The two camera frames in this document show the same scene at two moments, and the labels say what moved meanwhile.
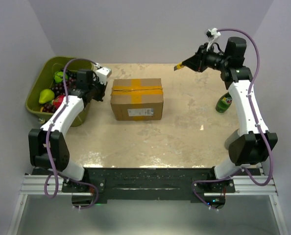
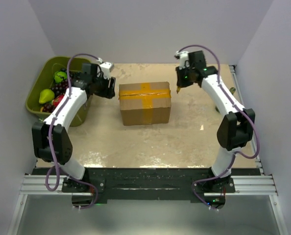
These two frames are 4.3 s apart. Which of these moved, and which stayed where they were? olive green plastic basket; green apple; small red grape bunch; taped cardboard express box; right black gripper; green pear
Moved: taped cardboard express box; right black gripper
Stayed: green apple; small red grape bunch; olive green plastic basket; green pear
